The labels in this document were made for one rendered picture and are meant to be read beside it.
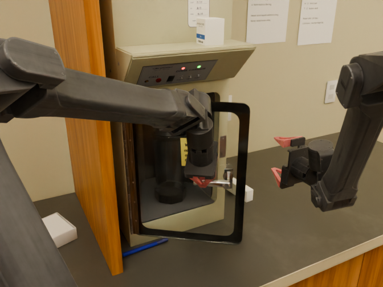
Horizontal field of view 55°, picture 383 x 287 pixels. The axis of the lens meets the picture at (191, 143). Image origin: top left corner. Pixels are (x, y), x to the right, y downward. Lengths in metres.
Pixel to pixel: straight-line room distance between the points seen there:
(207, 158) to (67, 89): 0.41
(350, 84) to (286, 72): 1.20
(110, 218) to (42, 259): 0.59
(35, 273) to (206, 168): 0.52
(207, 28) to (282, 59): 0.88
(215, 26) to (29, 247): 0.69
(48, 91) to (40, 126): 0.93
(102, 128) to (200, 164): 0.23
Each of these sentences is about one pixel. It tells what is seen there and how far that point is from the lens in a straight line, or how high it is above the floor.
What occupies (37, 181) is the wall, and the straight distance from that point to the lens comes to 1.44.
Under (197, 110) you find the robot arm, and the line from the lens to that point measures 0.70.
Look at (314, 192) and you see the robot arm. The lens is 0.89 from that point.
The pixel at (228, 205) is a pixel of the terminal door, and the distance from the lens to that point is 0.98.
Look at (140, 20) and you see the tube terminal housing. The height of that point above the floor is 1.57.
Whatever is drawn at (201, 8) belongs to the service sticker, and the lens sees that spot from 0.98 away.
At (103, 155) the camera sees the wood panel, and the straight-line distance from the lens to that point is 0.86.
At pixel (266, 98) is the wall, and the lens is 1.72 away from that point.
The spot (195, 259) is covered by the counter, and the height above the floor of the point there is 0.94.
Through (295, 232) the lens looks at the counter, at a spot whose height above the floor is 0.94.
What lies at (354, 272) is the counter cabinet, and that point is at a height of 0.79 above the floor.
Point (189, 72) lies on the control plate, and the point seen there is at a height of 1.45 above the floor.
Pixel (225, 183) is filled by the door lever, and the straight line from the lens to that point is 0.89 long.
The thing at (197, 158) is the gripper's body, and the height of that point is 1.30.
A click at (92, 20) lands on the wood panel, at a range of 0.79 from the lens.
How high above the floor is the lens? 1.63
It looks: 23 degrees down
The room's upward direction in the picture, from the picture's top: straight up
